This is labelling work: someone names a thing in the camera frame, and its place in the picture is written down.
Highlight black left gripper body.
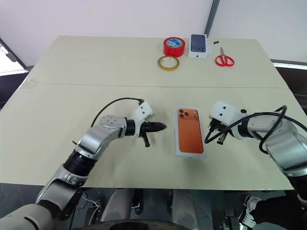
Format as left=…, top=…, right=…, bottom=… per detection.
left=139, top=121, right=152, bottom=148

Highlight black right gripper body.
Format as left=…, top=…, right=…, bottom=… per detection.
left=208, top=119, right=229, bottom=137

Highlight orange smartphone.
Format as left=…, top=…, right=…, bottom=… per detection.
left=177, top=107, right=205, bottom=154

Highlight white phone box base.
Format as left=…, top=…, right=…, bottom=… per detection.
left=173, top=104, right=208, bottom=160

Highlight white box dark phone print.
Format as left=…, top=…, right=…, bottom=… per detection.
left=188, top=34, right=209, bottom=59

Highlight yellow tape roll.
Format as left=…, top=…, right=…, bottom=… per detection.
left=157, top=55, right=180, bottom=72

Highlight red tape roll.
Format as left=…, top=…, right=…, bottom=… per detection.
left=163, top=36, right=186, bottom=58

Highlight black and white sneaker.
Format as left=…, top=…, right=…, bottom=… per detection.
left=238, top=195, right=262, bottom=228

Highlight black trouser leg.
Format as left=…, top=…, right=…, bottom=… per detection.
left=254, top=195, right=300, bottom=225

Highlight dark bench with silver edge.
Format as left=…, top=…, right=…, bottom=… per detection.
left=271, top=59, right=307, bottom=108

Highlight grey metal pillar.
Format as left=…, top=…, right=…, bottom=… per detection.
left=203, top=0, right=221, bottom=35

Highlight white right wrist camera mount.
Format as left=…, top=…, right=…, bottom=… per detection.
left=208, top=100, right=248, bottom=127

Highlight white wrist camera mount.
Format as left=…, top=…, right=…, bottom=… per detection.
left=131, top=102, right=154, bottom=138
left=208, top=100, right=248, bottom=127

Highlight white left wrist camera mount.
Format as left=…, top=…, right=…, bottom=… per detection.
left=131, top=102, right=154, bottom=138

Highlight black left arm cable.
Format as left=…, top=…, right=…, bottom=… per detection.
left=91, top=96, right=144, bottom=130

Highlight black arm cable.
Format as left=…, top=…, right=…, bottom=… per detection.
left=203, top=104, right=288, bottom=155
left=91, top=96, right=144, bottom=130

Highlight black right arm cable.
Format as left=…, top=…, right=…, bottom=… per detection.
left=203, top=104, right=288, bottom=155

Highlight red handled scissors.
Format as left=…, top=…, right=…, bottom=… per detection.
left=214, top=46, right=236, bottom=68

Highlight white floor cable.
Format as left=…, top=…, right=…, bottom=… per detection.
left=80, top=191, right=101, bottom=226

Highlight grey metal frame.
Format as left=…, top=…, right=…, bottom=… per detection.
left=0, top=37, right=27, bottom=72

